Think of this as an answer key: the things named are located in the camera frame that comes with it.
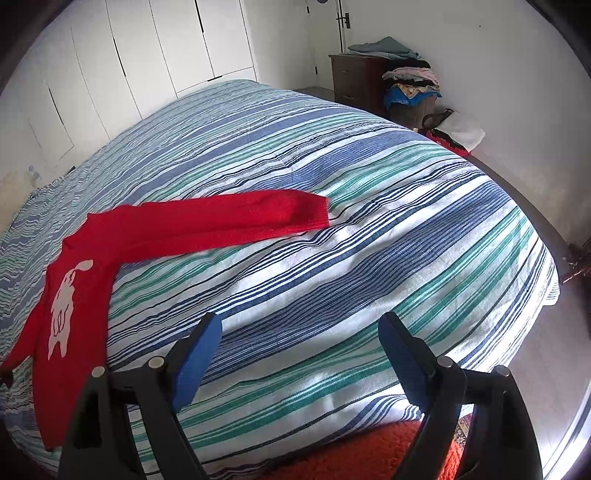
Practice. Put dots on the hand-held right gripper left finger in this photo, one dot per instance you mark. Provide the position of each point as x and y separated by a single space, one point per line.
198 355

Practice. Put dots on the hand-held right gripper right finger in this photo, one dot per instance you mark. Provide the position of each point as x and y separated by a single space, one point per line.
401 355

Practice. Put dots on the red sweater with white print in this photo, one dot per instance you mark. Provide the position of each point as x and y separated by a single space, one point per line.
184 226

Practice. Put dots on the pile of mixed clothes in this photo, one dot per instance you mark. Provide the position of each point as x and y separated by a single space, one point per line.
411 78

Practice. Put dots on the teal folded clothes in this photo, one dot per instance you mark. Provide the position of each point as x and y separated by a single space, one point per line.
381 46

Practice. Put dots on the orange fuzzy rug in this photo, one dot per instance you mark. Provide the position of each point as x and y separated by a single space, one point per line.
360 457

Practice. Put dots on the striped blue green bed cover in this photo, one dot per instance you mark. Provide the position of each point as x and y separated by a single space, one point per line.
323 258

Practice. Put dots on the white bag on red box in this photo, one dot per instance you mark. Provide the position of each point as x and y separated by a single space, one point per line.
461 131

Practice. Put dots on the dark laundry basket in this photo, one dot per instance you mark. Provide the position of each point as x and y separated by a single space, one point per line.
413 113

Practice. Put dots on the dark wooden dresser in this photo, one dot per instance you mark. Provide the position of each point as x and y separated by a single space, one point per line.
355 78

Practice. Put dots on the white wardrobe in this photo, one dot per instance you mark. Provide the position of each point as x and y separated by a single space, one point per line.
138 55

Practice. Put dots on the white door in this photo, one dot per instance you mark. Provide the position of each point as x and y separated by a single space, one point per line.
323 37

